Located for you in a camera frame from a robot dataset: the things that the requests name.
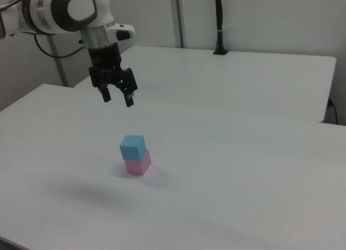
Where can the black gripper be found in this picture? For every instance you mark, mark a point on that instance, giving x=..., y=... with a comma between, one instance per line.
x=105, y=60

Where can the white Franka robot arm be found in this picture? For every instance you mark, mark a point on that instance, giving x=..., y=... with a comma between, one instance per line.
x=56, y=12

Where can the blue foam cube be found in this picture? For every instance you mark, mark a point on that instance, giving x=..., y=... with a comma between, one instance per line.
x=131, y=147

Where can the pink foam cube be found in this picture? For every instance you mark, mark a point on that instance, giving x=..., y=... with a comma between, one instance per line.
x=138, y=165

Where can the white back table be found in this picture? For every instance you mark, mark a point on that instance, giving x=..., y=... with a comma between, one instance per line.
x=229, y=79

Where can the black camera stand pole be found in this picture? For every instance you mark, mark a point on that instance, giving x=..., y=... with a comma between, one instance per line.
x=219, y=22

